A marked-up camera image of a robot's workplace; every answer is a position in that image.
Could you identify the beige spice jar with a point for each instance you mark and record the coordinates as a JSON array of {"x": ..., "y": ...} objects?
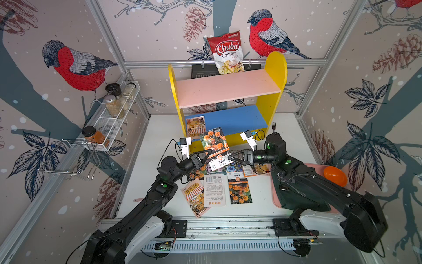
[{"x": 114, "y": 107}]

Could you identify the white text seed bag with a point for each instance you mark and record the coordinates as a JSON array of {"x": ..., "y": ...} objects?
[{"x": 214, "y": 190}]

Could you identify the pink shop seed bag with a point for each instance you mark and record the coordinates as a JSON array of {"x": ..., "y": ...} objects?
[{"x": 194, "y": 195}]

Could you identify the black lid spice jar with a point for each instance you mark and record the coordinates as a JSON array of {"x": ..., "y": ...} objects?
[{"x": 115, "y": 89}]

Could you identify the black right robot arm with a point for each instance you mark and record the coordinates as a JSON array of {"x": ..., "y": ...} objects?
[{"x": 301, "y": 188}]

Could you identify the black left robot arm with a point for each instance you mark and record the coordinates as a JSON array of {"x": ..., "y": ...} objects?
[{"x": 120, "y": 243}]

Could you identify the large shop seed bag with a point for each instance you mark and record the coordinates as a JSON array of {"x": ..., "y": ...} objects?
[{"x": 195, "y": 127}]

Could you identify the white wire spice rack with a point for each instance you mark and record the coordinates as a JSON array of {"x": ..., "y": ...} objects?
[{"x": 101, "y": 132}]

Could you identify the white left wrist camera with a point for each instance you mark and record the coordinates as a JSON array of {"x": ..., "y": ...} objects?
[{"x": 184, "y": 144}]

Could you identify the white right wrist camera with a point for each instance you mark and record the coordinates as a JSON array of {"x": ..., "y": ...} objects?
[{"x": 248, "y": 136}]

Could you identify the shop picture seed bag top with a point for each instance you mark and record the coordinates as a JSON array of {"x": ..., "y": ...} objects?
[{"x": 262, "y": 169}]

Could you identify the orange spice jar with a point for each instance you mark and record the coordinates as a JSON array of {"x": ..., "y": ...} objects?
[{"x": 92, "y": 135}]

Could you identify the orange back-side seed bag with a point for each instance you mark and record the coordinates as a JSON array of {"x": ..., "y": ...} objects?
[{"x": 248, "y": 171}]

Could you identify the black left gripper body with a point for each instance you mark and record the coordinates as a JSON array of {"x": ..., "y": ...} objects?
[{"x": 194, "y": 161}]

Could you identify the orange bowl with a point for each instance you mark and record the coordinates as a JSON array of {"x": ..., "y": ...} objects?
[{"x": 335, "y": 175}]

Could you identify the marigold seed bag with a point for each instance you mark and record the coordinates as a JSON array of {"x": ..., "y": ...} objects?
[
  {"x": 239, "y": 190},
  {"x": 215, "y": 141},
  {"x": 198, "y": 174}
]

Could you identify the pink tray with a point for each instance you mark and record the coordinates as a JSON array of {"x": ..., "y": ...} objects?
[{"x": 275, "y": 194}]

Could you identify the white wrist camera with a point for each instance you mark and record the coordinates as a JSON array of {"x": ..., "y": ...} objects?
[
  {"x": 184, "y": 144},
  {"x": 248, "y": 136}
]

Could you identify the yellow wooden shelf unit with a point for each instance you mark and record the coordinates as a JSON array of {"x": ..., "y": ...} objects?
[{"x": 266, "y": 85}]

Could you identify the red Chuba chips bag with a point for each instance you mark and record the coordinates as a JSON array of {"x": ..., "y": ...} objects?
[{"x": 227, "y": 53}]

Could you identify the black metal bracket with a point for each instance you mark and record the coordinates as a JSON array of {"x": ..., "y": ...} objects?
[{"x": 199, "y": 71}]

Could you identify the blue flower seed bag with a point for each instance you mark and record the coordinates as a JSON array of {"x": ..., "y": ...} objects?
[{"x": 234, "y": 168}]

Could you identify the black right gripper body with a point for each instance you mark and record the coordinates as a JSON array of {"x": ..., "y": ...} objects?
[{"x": 254, "y": 158}]

